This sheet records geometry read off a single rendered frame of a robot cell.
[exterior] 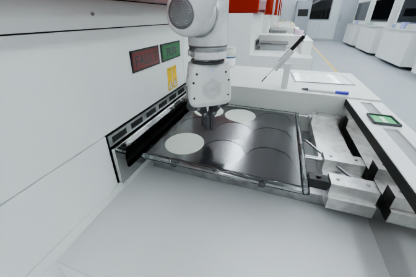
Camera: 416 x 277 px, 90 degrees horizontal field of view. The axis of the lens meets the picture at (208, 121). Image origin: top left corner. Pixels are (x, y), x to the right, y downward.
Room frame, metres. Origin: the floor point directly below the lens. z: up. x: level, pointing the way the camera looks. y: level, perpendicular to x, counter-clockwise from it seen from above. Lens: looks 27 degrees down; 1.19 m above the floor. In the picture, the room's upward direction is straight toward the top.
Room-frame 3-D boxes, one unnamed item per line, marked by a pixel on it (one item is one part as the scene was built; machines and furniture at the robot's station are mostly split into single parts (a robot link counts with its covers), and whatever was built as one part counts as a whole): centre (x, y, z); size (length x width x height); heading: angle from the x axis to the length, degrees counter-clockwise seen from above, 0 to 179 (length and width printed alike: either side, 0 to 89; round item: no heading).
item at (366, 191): (0.30, -0.28, 0.89); 0.08 x 0.03 x 0.03; 71
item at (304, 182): (0.46, -0.24, 0.90); 0.38 x 0.01 x 0.01; 161
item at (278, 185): (0.34, -0.02, 0.90); 0.37 x 0.01 x 0.01; 71
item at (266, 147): (0.52, -0.07, 0.90); 0.34 x 0.34 x 0.01; 71
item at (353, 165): (0.37, -0.30, 0.89); 0.08 x 0.03 x 0.03; 71
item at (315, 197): (0.38, -0.09, 0.84); 0.50 x 0.02 x 0.03; 71
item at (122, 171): (0.57, 0.13, 0.89); 0.44 x 0.02 x 0.10; 161
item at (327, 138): (0.45, -0.33, 0.87); 0.36 x 0.08 x 0.03; 161
